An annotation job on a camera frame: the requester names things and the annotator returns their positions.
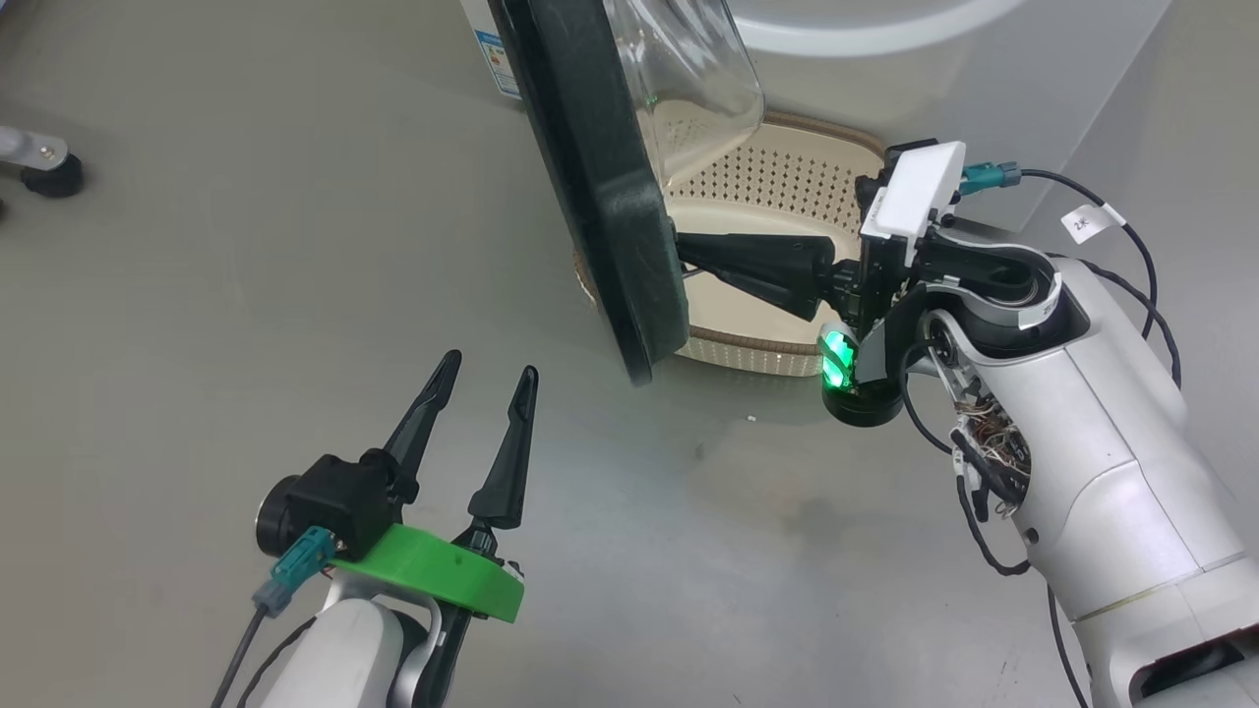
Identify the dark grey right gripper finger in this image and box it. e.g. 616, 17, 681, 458
701, 268, 835, 324
676, 232, 838, 290

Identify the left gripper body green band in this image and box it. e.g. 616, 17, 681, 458
332, 524, 525, 624

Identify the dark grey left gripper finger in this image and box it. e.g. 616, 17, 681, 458
382, 349, 463, 506
467, 366, 540, 534

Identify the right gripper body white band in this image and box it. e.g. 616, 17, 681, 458
818, 141, 968, 429

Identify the washing machine door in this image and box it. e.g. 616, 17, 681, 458
488, 0, 767, 387

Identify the cream perforated laundry basket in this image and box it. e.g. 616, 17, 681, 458
572, 109, 887, 379

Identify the white front-load washing machine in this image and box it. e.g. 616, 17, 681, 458
459, 0, 1173, 235

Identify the blue energy label sticker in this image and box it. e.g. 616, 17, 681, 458
472, 28, 523, 100

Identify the right camera cable teal plug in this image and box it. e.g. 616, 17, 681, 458
959, 160, 1183, 389

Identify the camera cable teal plug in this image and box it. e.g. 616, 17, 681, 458
210, 526, 337, 708
959, 160, 1183, 389

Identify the left camera cable teal plug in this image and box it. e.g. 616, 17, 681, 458
210, 526, 337, 708

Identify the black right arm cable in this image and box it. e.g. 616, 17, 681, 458
900, 339, 1034, 578

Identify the metal frame leg with caster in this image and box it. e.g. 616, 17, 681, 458
0, 125, 86, 201

